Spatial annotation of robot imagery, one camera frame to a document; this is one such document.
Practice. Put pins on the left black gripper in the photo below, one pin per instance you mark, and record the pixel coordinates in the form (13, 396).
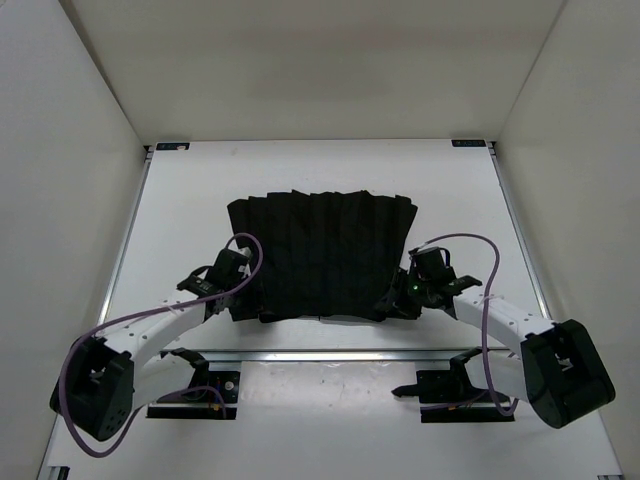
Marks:
(253, 306)

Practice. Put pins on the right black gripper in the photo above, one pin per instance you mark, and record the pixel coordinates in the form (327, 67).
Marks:
(393, 303)

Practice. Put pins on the black pleated skirt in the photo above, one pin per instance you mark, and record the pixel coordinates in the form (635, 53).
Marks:
(325, 254)

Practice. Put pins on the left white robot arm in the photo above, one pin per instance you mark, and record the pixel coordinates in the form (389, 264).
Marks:
(118, 367)

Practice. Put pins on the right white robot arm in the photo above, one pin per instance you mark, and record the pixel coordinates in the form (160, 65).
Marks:
(523, 357)

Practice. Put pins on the left blue corner label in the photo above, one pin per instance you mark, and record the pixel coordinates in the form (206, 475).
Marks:
(172, 146)

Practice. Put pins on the blue corner label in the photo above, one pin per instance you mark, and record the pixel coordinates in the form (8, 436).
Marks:
(468, 143)
(172, 146)

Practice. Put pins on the right blue corner label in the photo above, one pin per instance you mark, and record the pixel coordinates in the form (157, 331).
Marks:
(468, 143)

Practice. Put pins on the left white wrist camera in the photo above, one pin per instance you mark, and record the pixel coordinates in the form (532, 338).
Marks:
(245, 260)

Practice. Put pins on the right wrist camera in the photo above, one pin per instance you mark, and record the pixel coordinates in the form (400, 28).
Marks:
(414, 253)

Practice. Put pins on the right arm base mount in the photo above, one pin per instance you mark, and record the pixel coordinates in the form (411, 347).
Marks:
(447, 396)

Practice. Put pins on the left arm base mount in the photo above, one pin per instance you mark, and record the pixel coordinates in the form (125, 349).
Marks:
(211, 394)

